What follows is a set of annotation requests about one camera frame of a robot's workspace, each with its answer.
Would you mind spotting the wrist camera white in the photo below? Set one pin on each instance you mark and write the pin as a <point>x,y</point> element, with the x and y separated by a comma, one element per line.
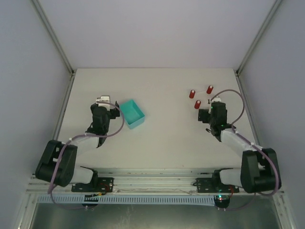
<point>103,100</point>
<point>214,100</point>

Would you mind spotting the white peg stand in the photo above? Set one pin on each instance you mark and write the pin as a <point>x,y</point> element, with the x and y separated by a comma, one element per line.
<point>202,96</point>

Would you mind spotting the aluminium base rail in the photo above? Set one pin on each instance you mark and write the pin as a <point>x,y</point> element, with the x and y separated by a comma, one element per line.
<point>166,181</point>

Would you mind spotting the aluminium frame post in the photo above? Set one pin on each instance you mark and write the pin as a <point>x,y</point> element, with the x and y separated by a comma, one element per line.
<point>263,28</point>
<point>51,32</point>

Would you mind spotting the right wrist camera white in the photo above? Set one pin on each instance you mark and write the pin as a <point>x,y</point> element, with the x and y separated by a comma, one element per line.
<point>214,100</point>

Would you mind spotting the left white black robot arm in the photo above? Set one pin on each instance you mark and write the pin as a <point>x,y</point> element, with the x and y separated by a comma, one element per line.
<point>58,162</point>

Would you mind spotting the aluminium table edge rail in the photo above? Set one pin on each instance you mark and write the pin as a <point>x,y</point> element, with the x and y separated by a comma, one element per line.
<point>63,107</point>
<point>247,106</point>

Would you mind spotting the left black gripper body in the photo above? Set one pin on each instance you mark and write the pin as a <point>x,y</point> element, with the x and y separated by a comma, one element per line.
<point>113,112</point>

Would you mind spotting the left aluminium frame post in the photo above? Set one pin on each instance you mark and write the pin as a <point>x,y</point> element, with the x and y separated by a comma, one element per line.
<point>51,32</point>

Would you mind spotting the right aluminium table edge rail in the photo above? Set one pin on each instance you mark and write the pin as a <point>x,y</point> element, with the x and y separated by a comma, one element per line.
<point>247,106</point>

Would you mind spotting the white slotted cable duct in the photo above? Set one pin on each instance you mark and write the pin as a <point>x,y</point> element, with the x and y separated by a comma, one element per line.
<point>127,199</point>

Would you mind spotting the black mounting plate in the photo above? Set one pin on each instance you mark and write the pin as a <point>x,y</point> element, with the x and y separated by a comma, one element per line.
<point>211,185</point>
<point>100,185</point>

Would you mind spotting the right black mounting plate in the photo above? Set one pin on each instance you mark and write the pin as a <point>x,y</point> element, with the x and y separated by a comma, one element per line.
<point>211,185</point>

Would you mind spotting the right aluminium frame post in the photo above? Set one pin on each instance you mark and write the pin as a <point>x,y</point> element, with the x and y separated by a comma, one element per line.
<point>263,28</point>

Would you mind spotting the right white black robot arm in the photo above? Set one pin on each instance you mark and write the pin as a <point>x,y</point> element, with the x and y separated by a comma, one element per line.
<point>259,171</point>

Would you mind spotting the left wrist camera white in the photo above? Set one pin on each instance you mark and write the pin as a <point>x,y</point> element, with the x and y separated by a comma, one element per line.
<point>103,100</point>

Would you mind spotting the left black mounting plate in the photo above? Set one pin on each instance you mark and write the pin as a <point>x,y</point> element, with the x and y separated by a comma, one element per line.
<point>100,185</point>

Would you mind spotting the left aluminium table edge rail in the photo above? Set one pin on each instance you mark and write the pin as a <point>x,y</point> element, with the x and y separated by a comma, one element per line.
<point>63,107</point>

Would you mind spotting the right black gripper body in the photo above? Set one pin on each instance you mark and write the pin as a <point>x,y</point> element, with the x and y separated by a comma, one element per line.
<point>204,115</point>

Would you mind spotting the teal plastic bin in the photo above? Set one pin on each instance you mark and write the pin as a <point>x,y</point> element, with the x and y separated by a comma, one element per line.
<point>133,115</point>

